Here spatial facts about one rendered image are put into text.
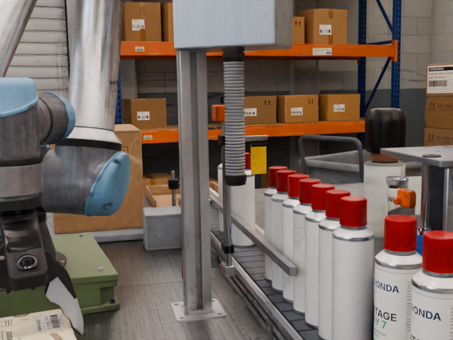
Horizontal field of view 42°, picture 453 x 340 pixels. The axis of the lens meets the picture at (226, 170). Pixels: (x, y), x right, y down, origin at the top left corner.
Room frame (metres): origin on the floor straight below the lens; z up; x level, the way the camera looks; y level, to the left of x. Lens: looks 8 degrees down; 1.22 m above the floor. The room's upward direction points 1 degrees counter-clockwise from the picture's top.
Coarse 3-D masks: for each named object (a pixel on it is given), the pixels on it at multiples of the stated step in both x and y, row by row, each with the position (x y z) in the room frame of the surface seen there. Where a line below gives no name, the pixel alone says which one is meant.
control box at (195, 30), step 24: (192, 0) 0.93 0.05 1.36; (216, 0) 0.91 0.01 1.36; (240, 0) 0.90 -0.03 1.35; (264, 0) 0.88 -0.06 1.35; (288, 0) 0.94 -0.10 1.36; (192, 24) 0.93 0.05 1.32; (216, 24) 0.91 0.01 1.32; (240, 24) 0.90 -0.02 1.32; (264, 24) 0.88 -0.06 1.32; (288, 24) 0.94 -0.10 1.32; (192, 48) 0.93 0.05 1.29; (216, 48) 0.92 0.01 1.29; (264, 48) 0.93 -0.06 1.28; (288, 48) 0.95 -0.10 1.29
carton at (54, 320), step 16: (0, 320) 0.79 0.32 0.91; (16, 320) 0.79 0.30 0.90; (32, 320) 0.79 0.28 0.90; (48, 320) 0.78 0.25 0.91; (64, 320) 0.78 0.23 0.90; (0, 336) 0.73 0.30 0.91; (16, 336) 0.73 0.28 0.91; (32, 336) 0.73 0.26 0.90; (48, 336) 0.73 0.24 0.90; (64, 336) 0.73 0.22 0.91
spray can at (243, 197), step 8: (248, 160) 1.25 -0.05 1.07; (248, 168) 1.25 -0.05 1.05; (248, 176) 1.24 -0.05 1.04; (248, 184) 1.24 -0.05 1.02; (232, 192) 1.25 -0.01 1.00; (240, 192) 1.23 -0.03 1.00; (248, 192) 1.24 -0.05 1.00; (232, 200) 1.25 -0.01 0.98; (240, 200) 1.23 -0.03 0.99; (248, 200) 1.24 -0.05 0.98; (232, 208) 1.25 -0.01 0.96; (240, 208) 1.23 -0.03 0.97; (248, 208) 1.24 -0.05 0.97; (240, 216) 1.24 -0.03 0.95; (248, 216) 1.24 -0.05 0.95; (232, 224) 1.25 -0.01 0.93; (248, 224) 1.24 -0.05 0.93; (232, 232) 1.26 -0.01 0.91; (240, 232) 1.24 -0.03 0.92; (240, 240) 1.24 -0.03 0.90; (248, 240) 1.24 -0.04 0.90
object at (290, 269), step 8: (216, 200) 1.36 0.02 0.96; (232, 216) 1.19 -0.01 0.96; (240, 224) 1.12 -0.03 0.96; (248, 232) 1.06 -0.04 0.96; (256, 240) 1.00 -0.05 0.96; (264, 240) 0.99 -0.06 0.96; (264, 248) 0.95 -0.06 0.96; (272, 248) 0.93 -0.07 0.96; (272, 256) 0.91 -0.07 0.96; (280, 256) 0.88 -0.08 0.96; (280, 264) 0.87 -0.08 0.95; (288, 264) 0.84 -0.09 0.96; (288, 272) 0.83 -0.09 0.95; (296, 272) 0.83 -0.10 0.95
